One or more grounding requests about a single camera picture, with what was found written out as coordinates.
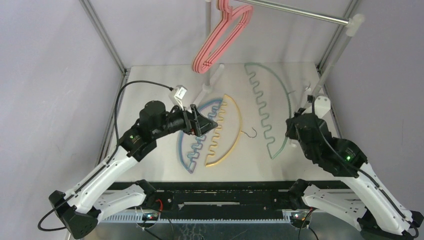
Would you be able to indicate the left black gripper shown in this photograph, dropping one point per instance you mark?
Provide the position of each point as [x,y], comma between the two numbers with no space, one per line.
[203,125]

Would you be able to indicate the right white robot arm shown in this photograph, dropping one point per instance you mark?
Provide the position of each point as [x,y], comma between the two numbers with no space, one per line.
[378,216]

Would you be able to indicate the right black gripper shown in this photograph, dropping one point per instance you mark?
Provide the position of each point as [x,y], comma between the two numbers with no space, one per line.
[294,127]

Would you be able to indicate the right circuit board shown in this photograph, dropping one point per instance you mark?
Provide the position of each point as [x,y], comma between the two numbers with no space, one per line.
[299,221]

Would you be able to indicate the silver clothes rack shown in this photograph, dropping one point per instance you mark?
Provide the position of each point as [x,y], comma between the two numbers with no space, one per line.
[233,20]

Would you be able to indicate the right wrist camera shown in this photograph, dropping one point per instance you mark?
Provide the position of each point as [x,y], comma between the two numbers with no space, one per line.
[322,106]

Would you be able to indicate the yellow wavy wire hanger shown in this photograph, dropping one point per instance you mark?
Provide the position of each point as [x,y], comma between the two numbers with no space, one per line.
[227,134]

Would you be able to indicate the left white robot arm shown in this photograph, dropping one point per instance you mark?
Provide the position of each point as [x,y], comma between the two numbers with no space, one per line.
[82,207]

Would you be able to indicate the green wavy wire hanger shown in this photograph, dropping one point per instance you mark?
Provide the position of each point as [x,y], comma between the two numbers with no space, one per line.
[262,104]

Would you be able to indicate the circuit board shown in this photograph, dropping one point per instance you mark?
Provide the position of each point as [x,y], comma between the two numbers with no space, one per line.
[299,221]
[150,217]

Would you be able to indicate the left circuit board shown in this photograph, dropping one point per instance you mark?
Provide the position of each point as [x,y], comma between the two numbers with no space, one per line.
[150,217]

